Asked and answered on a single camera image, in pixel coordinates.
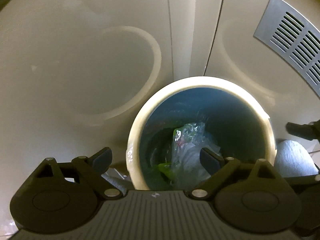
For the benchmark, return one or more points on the blue trash bag liner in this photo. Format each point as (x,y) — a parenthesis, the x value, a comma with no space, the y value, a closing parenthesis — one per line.
(228,119)

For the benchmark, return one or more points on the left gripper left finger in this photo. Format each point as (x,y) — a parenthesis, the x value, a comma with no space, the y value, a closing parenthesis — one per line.
(91,170)

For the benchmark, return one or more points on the cream round trash bin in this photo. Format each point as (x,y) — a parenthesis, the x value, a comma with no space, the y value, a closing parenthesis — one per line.
(132,153)

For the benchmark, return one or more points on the left beige cabinet door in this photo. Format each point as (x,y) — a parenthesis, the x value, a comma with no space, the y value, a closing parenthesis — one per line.
(91,62)

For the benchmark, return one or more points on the right beige cabinet door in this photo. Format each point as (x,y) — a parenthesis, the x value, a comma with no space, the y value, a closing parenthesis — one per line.
(243,59)

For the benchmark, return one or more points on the silver ventilation grille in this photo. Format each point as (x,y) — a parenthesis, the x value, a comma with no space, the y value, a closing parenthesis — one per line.
(293,37)

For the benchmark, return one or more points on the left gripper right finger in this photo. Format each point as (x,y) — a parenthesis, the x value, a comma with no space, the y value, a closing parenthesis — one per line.
(220,170)

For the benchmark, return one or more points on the green snack wrapper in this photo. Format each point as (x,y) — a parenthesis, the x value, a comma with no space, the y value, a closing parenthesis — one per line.
(173,150)

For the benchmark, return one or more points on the beige cabinet door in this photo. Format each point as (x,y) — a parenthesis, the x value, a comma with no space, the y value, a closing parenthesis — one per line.
(91,62)
(243,59)

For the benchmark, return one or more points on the clear plastic wrapper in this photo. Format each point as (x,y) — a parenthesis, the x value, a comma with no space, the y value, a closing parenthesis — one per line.
(192,172)

